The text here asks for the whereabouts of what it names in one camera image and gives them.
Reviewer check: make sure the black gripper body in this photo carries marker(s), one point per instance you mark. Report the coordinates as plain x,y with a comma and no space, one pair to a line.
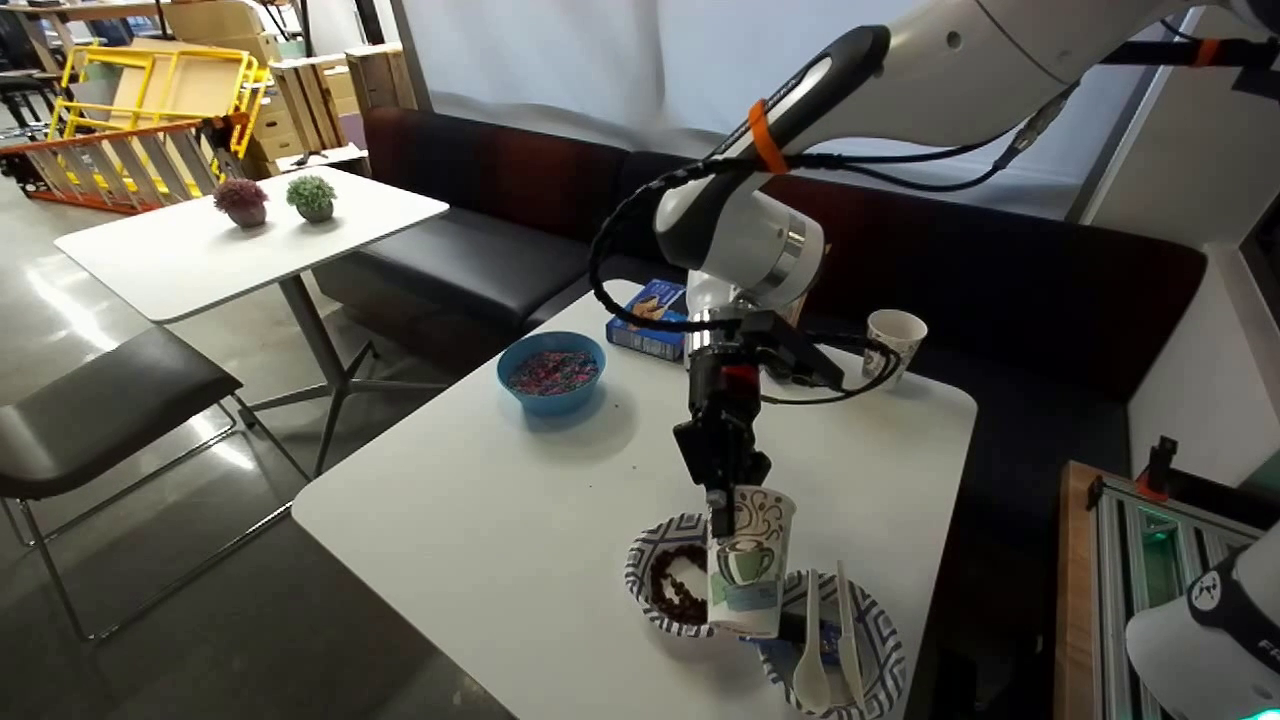
726,414

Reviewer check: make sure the paper cup with coffee beans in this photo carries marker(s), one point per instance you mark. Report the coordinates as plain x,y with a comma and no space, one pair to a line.
748,575

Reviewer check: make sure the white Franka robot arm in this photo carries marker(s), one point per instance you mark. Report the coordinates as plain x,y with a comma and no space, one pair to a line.
960,52

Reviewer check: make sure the patterned paper bowl with beans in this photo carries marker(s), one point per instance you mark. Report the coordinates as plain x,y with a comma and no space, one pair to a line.
654,563

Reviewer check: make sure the coffee beans in bowl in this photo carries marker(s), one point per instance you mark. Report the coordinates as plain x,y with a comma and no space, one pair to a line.
683,601

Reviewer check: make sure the colourful candies in blue bowl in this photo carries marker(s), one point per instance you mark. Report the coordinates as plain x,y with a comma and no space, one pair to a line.
557,369

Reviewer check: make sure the blue plastic bowl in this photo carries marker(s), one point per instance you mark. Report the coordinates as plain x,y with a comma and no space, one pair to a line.
546,403

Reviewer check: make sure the paper cup with colourful candies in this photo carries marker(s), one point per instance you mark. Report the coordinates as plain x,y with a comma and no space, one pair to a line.
895,344

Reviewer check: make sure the blue cookie box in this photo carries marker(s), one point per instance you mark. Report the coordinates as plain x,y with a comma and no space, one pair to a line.
654,322

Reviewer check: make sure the white plastic spoon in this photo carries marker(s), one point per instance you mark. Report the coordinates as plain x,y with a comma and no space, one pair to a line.
810,667

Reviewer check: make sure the white plastic fork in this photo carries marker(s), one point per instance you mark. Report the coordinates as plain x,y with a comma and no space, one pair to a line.
848,642

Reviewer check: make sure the patterned paper plate with cutlery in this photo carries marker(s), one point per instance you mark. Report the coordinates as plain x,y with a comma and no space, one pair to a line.
880,653

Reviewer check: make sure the black bench seat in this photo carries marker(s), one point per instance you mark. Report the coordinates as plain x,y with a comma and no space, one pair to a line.
467,252

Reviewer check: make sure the wooden cabinet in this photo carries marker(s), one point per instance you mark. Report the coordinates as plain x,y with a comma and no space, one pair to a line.
301,113

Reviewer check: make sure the red purple fruit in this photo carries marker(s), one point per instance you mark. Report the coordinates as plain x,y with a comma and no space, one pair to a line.
243,203

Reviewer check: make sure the white side table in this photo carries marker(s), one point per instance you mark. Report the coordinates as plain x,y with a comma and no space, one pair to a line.
202,247

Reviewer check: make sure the black chair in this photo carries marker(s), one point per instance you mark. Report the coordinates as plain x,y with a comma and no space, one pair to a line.
94,403

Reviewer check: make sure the orange striped ramp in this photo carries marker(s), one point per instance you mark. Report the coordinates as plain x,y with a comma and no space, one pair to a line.
104,165

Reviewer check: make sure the wooden frame with metal rails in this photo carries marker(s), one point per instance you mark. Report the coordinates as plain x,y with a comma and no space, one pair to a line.
1076,601

